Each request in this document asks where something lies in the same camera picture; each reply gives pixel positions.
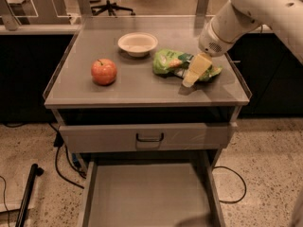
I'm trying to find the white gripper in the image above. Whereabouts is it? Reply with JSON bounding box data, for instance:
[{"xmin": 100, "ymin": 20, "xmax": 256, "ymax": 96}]
[{"xmin": 183, "ymin": 1, "xmax": 260, "ymax": 88}]

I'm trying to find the green rice chip bag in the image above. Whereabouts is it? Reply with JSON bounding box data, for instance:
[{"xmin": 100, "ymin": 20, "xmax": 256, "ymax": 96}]
[{"xmin": 152, "ymin": 49, "xmax": 223, "ymax": 82}]

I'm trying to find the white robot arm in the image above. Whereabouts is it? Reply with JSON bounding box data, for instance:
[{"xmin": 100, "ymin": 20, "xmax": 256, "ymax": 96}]
[{"xmin": 183, "ymin": 0, "xmax": 303, "ymax": 87}]

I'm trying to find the grey drawer cabinet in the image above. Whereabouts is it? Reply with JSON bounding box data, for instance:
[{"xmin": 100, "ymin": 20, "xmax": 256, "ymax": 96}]
[{"xmin": 42, "ymin": 15, "xmax": 253, "ymax": 175}]

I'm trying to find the grey top drawer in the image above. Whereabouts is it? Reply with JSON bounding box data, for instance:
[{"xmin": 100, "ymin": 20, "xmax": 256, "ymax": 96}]
[{"xmin": 60, "ymin": 123, "xmax": 237, "ymax": 153}]

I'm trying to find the grey open middle drawer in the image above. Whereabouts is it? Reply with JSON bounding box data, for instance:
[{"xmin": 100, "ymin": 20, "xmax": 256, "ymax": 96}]
[{"xmin": 77, "ymin": 150, "xmax": 225, "ymax": 227}]

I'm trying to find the white paper bowl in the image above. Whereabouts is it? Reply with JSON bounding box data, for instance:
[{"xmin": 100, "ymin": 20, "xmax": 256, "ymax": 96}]
[{"xmin": 117, "ymin": 32, "xmax": 158, "ymax": 58}]

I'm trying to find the red apple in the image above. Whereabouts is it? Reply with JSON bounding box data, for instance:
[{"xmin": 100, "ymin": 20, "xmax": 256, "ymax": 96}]
[{"xmin": 91, "ymin": 59, "xmax": 117, "ymax": 85}]

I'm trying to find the black office chair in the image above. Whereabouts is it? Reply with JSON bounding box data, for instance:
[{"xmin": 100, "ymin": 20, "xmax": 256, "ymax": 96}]
[{"xmin": 91, "ymin": 0, "xmax": 135, "ymax": 16}]

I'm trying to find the grey background desk left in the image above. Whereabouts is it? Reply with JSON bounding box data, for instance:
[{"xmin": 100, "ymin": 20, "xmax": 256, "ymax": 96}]
[{"xmin": 0, "ymin": 0, "xmax": 72, "ymax": 26}]

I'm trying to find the black pole on floor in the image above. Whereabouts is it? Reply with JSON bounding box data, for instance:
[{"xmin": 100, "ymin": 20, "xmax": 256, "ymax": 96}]
[{"xmin": 15, "ymin": 164, "xmax": 44, "ymax": 227}]

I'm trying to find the black floor cable right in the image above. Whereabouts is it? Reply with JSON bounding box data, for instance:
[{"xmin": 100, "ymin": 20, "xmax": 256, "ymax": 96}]
[{"xmin": 212, "ymin": 166, "xmax": 247, "ymax": 205}]

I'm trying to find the black floor cable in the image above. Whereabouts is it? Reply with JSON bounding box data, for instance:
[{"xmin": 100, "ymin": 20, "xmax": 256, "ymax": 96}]
[
  {"xmin": 46, "ymin": 122, "xmax": 87, "ymax": 190},
  {"xmin": 212, "ymin": 166, "xmax": 247, "ymax": 205}
]

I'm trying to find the black floor cable left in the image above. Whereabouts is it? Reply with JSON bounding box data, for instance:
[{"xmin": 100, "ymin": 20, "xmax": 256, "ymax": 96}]
[{"xmin": 46, "ymin": 122, "xmax": 87, "ymax": 190}]

